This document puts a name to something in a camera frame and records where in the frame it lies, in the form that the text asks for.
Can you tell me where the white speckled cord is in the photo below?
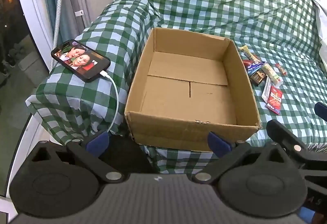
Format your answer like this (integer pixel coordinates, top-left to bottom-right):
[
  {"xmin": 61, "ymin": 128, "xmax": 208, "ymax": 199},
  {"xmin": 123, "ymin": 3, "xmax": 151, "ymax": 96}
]
[{"xmin": 52, "ymin": 0, "xmax": 65, "ymax": 51}]

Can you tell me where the red snack packet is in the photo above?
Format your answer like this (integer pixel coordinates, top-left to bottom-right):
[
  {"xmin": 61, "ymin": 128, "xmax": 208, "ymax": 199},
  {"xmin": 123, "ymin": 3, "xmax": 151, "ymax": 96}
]
[{"xmin": 264, "ymin": 87, "xmax": 284, "ymax": 114}]

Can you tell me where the long white sachet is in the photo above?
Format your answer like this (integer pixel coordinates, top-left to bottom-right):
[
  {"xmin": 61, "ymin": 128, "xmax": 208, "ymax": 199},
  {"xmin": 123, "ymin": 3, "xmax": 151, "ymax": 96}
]
[{"xmin": 261, "ymin": 77, "xmax": 272, "ymax": 102}]

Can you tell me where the cardboard box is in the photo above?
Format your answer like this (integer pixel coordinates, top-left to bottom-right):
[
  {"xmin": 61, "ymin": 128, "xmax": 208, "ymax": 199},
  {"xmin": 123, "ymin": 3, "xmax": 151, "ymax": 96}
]
[{"xmin": 124, "ymin": 27, "xmax": 263, "ymax": 152}]

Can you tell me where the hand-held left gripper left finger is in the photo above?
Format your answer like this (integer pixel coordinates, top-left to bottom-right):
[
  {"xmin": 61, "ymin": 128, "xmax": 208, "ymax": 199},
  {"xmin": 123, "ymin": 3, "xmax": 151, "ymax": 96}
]
[{"xmin": 31, "ymin": 131, "xmax": 125, "ymax": 184}]

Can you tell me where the purple snack bar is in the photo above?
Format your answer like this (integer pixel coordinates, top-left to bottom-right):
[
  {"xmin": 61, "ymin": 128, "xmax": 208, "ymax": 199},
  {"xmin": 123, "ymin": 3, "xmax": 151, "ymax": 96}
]
[{"xmin": 246, "ymin": 59, "xmax": 263, "ymax": 72}]

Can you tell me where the brown chocolate biscuit pack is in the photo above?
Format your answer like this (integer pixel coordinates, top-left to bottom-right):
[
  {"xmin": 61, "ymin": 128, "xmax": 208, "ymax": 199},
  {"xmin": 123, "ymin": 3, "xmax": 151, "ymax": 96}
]
[{"xmin": 249, "ymin": 71, "xmax": 267, "ymax": 86}]

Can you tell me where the black smartphone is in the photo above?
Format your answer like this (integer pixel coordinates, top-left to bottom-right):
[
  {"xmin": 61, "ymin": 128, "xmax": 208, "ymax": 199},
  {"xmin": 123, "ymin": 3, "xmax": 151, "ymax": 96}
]
[{"xmin": 50, "ymin": 39, "xmax": 111, "ymax": 83}]

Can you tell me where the small red candy bar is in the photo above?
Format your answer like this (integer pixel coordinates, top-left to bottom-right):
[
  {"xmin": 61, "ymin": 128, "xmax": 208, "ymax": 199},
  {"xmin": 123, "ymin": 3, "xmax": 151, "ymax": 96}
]
[{"xmin": 275, "ymin": 63, "xmax": 288, "ymax": 76}]

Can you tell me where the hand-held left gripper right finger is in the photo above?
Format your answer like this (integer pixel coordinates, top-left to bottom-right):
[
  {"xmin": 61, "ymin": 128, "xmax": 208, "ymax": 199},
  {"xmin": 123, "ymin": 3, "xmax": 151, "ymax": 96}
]
[{"xmin": 191, "ymin": 131, "xmax": 285, "ymax": 184}]

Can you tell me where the white cloth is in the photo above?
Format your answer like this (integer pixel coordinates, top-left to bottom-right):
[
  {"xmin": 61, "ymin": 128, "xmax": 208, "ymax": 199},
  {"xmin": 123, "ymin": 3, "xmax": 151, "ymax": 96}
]
[{"xmin": 299, "ymin": 0, "xmax": 327, "ymax": 74}]

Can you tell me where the white charging cable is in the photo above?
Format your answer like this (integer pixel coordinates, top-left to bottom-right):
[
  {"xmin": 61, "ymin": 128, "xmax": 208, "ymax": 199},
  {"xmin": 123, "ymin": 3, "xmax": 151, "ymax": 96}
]
[{"xmin": 100, "ymin": 70, "xmax": 119, "ymax": 135}]

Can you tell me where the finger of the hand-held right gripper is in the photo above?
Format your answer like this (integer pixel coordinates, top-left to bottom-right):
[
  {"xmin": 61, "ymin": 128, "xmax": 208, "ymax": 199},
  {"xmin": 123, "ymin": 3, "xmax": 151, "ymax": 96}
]
[
  {"xmin": 315, "ymin": 102, "xmax": 327, "ymax": 122},
  {"xmin": 267, "ymin": 120, "xmax": 327, "ymax": 169}
]

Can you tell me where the clear peanut pack green label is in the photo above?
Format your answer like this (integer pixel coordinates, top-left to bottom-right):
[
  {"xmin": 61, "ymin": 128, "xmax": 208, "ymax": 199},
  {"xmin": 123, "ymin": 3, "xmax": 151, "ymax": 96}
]
[{"xmin": 260, "ymin": 63, "xmax": 283, "ymax": 86}]

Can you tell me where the cream snack bar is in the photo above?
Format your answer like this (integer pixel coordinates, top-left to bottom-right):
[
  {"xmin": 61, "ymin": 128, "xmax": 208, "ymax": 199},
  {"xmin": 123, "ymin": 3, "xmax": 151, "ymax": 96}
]
[{"xmin": 239, "ymin": 45, "xmax": 256, "ymax": 59}]

